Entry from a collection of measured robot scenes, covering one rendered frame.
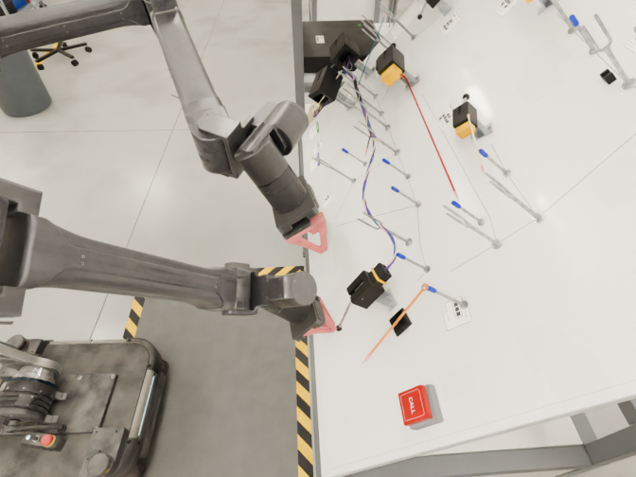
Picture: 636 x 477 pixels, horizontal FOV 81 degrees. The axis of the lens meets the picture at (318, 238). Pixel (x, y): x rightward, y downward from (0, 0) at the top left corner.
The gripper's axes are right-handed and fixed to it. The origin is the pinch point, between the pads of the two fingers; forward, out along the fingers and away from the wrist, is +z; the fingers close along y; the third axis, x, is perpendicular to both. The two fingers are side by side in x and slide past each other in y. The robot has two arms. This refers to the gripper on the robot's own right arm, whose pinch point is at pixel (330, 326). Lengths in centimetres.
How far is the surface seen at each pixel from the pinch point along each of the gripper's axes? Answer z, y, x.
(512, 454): 44.0, -22.1, -7.8
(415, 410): 2.2, -22.4, -9.0
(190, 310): 27, 95, 97
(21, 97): -106, 307, 155
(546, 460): 49, -25, -12
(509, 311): 2.3, -17.8, -29.5
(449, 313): 3.5, -11.3, -21.4
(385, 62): -12, 46, -45
